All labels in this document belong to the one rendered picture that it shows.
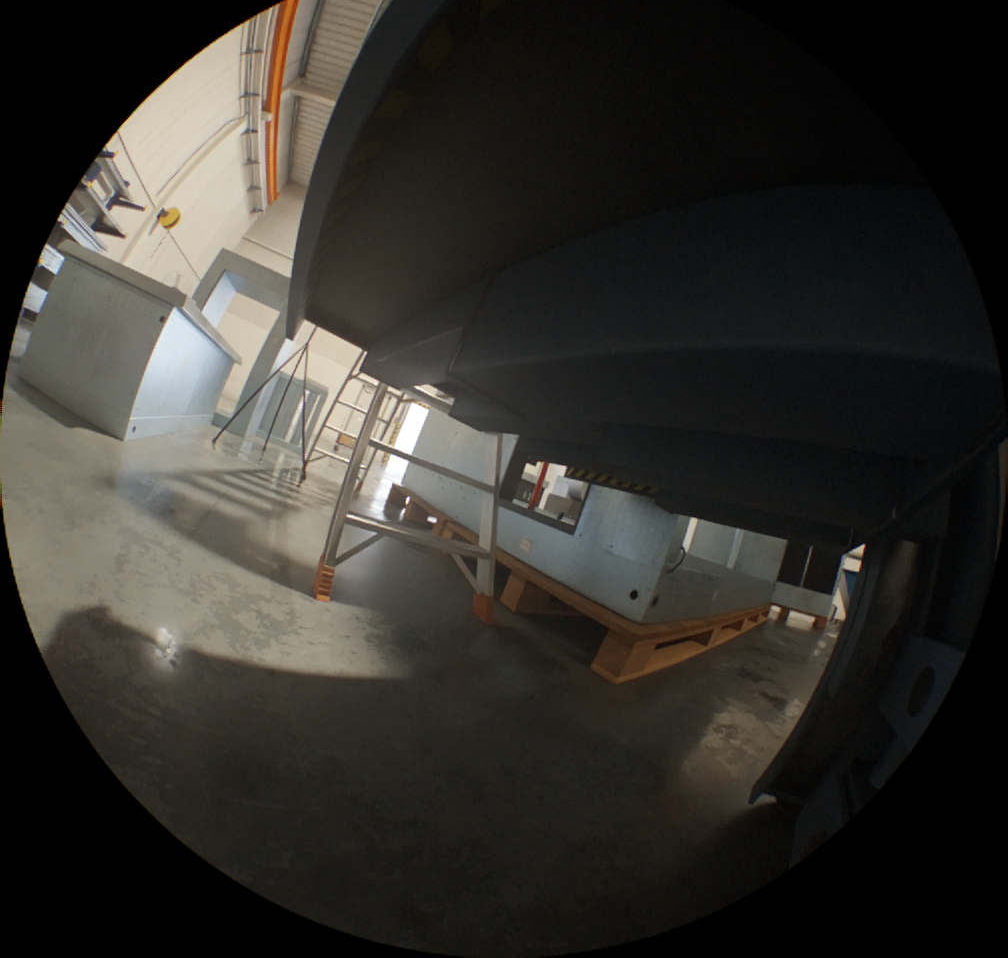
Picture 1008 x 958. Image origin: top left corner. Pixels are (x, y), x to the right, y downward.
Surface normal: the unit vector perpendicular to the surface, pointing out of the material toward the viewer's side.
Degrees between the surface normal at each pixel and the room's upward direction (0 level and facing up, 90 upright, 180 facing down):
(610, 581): 90
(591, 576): 90
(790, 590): 90
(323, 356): 90
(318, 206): 180
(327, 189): 180
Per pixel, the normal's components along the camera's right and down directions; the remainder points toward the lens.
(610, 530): -0.76, -0.36
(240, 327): 0.54, 0.09
